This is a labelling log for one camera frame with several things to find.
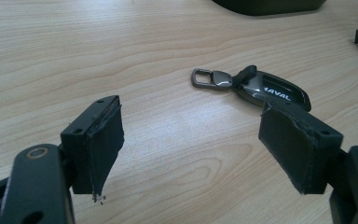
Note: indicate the dark container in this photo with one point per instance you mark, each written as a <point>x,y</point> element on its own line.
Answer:
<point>267,6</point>

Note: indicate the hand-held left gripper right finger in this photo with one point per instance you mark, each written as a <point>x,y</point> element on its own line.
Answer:
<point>295,140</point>

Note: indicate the black car key with clasp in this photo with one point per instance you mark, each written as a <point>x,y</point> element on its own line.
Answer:
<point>252,87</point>

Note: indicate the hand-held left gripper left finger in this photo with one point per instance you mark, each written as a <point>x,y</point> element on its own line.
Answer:
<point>87,146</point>

